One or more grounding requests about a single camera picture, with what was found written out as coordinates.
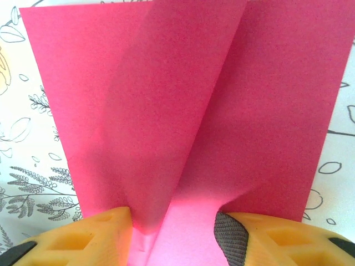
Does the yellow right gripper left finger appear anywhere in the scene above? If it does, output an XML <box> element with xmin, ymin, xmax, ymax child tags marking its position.
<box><xmin>0</xmin><ymin>206</ymin><xmax>133</xmax><ymax>266</ymax></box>

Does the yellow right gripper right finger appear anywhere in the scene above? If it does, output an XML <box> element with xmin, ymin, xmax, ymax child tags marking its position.
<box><xmin>214</xmin><ymin>212</ymin><xmax>355</xmax><ymax>266</ymax></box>

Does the pink paper sheet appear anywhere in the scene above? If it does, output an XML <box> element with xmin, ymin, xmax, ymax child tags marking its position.
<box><xmin>19</xmin><ymin>0</ymin><xmax>355</xmax><ymax>266</ymax></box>

